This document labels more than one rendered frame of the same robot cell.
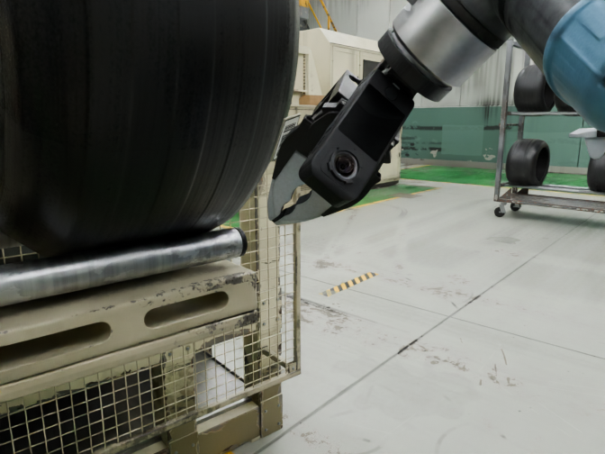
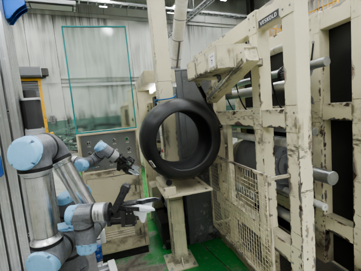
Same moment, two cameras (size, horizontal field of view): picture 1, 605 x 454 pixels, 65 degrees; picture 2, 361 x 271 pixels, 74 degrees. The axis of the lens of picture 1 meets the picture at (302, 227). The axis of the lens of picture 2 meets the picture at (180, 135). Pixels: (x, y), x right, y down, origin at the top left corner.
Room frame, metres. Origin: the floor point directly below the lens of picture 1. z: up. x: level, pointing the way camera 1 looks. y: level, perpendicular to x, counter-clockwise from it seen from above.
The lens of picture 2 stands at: (1.49, -1.36, 1.41)
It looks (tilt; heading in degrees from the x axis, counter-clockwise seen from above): 6 degrees down; 115
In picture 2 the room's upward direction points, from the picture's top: 5 degrees counter-clockwise
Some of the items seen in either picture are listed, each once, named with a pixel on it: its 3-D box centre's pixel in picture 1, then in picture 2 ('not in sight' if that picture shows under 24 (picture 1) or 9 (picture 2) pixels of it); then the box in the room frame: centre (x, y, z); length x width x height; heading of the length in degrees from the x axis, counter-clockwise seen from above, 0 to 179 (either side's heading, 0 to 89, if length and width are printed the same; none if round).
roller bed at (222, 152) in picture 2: not in sight; (213, 145); (0.84, 0.73, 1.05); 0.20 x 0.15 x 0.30; 130
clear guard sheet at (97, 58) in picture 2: not in sight; (101, 79); (-0.07, 0.39, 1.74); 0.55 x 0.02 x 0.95; 40
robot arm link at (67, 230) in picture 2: not in sight; (65, 237); (0.56, -0.67, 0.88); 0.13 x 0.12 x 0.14; 113
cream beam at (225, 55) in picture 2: not in sight; (214, 65); (0.99, 0.41, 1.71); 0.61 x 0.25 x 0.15; 130
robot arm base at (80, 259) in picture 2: not in sight; (70, 261); (0.55, -0.66, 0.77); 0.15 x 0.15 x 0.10
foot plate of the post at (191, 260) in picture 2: not in sight; (180, 259); (0.51, 0.50, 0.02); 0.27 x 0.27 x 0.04; 40
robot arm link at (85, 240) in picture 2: not in sight; (87, 236); (0.74, -0.71, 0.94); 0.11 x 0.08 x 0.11; 113
